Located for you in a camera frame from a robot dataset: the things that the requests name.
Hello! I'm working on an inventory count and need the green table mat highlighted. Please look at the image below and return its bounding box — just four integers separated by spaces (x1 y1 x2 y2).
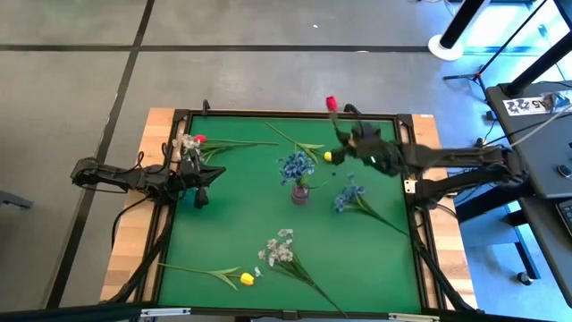
156 114 424 314

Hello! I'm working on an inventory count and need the thick black slanted post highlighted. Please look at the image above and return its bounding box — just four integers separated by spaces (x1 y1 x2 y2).
504 30 572 97

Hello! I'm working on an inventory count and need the grey chair base leg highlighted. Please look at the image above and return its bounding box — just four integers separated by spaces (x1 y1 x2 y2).
0 190 35 210

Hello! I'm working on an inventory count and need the black metal table frame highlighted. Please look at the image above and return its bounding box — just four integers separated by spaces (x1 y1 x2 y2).
106 100 479 322

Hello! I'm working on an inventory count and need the black computer keyboard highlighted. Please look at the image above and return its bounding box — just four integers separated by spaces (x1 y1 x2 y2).
556 199 572 238

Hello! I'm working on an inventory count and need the white printed label paper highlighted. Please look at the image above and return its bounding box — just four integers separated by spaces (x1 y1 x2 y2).
502 95 556 116

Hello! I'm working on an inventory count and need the purple glass vase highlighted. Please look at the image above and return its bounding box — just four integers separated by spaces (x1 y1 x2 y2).
290 183 311 206

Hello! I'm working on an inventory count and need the black pole with white base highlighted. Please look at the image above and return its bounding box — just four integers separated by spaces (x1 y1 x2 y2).
427 0 486 63

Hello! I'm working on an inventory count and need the thin black tripod stand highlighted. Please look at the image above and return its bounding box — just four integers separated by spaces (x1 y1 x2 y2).
442 0 549 97

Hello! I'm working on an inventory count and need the black floor cable bundle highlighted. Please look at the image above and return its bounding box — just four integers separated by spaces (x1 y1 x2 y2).
473 118 500 148

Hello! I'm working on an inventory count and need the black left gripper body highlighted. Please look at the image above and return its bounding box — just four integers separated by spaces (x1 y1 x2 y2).
176 154 214 191

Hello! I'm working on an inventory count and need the white artificial flower bunch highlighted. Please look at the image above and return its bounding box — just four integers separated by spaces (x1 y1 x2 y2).
172 130 202 162
257 227 348 317

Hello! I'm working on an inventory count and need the red artificial tulip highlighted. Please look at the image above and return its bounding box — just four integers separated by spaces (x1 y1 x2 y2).
194 133 280 165
324 95 352 140

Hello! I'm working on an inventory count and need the black desk foot with caster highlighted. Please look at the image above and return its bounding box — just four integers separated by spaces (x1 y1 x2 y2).
455 196 543 287

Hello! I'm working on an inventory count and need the silver metal bracket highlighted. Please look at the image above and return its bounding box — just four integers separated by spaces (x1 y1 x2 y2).
140 307 192 318
387 312 442 322

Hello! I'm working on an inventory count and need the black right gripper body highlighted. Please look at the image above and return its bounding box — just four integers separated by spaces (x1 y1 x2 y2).
352 123 406 178

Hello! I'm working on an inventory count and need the black office desk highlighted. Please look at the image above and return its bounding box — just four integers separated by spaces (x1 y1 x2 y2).
485 82 572 308

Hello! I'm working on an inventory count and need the yellow artificial tulip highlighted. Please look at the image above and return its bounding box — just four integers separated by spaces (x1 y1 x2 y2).
158 262 256 292
265 121 334 165

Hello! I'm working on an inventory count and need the white cable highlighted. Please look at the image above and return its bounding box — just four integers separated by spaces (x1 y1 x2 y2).
509 105 572 148

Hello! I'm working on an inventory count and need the blue artificial flower bunch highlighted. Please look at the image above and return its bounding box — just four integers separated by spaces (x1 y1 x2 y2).
278 150 317 188
332 173 410 237

